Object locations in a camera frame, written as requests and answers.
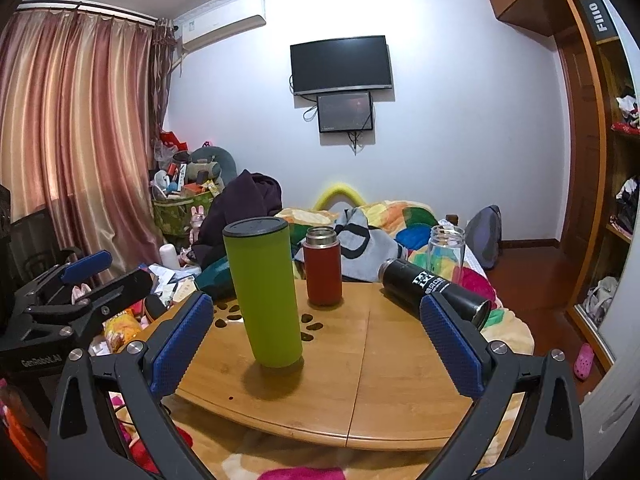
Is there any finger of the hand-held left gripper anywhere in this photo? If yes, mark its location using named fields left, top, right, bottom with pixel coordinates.
left=27, top=267, right=154, bottom=335
left=17, top=250, right=114, bottom=307

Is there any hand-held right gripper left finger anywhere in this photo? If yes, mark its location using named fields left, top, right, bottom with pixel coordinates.
left=46, top=291, right=216, bottom=480

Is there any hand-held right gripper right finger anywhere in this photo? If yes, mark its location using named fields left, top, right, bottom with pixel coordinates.
left=419, top=291, right=586, bottom=480

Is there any green tumbler cup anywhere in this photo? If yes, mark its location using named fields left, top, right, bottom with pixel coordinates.
left=222, top=216, right=304, bottom=370

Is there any black thermos cup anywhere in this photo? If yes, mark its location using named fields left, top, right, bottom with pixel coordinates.
left=378, top=258, right=493, bottom=332

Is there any clear glass cup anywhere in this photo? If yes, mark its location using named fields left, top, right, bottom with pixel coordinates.
left=426, top=225, right=467, bottom=287

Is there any red thermos cup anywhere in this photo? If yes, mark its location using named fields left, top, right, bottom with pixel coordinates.
left=301, top=226, right=344, bottom=307

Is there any yellow snack packet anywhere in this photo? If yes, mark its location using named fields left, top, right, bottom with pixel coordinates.
left=102, top=310, right=144, bottom=352

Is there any black chair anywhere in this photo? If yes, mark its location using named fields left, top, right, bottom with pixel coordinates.
left=0, top=185, right=84, bottom=291

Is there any teal cloth bundle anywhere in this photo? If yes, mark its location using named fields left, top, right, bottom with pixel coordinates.
left=195, top=257, right=237, bottom=299

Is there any green patterned storage bag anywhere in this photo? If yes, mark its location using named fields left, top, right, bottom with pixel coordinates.
left=152, top=195, right=217, bottom=242

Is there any pink rabbit plush toy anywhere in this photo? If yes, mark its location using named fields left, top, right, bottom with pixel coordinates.
left=189, top=205, right=207, bottom=242

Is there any grey backpack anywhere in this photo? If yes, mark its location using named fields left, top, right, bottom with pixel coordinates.
left=465, top=205, right=503, bottom=271

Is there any pink clog shoe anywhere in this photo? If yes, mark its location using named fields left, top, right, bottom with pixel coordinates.
left=573, top=342, right=596, bottom=380

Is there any grey striped cloth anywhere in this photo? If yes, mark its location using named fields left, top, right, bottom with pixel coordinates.
left=294, top=207, right=407, bottom=282

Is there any dark purple garment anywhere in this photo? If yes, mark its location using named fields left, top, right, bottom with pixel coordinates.
left=192, top=170, right=284, bottom=272

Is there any pink striped curtain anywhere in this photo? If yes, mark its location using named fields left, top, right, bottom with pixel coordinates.
left=0, top=4, right=176, bottom=286

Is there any grey green plush toy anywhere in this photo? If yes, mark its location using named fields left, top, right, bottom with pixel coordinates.
left=190, top=146, right=238, bottom=186

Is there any white handbag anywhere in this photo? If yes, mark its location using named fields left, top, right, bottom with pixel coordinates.
left=584, top=276, right=619, bottom=314

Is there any white wardrobe door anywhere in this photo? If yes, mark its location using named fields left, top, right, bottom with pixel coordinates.
left=580, top=240, right=640, bottom=480

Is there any yellow foam cushion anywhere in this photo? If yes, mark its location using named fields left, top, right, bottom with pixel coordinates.
left=313, top=183, right=369, bottom=212

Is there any brown wooden wardrobe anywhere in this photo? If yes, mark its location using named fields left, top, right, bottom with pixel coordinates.
left=482, top=0, right=640, bottom=376

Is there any white air conditioner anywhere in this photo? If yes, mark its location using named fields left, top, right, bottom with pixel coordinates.
left=172, top=0, right=267, bottom=53

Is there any small black wall monitor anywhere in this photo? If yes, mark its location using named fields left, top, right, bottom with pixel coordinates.
left=317, top=91, right=375, bottom=134

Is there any black wall television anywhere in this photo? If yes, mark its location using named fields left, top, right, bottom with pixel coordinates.
left=290, top=35, right=394, bottom=96

